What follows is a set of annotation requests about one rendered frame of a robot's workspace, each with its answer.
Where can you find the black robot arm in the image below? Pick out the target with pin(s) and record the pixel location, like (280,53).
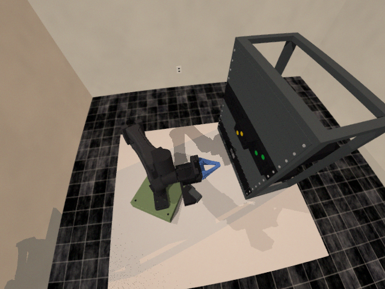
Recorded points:
(159,162)

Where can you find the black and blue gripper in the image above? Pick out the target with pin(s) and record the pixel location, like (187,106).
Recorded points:
(197,164)

